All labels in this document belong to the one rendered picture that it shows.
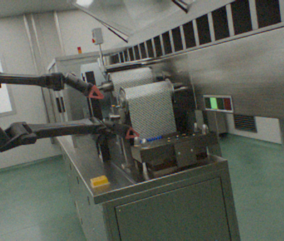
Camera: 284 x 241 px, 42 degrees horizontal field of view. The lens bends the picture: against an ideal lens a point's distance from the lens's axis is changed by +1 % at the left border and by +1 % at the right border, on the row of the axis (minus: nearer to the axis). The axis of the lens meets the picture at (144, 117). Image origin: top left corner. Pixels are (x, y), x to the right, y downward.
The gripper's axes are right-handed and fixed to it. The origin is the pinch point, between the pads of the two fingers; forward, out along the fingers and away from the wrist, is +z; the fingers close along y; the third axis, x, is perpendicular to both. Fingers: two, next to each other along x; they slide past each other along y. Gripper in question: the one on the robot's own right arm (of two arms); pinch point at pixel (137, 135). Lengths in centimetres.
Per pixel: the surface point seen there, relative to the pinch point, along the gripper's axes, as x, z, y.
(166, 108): 18.0, 10.7, 0.3
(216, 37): 51, 8, 37
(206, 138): 9.3, 27.5, 20.0
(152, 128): 5.9, 6.7, 0.3
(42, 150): -99, 2, -556
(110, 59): 42, -13, -71
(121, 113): 8.3, -10.0, -7.1
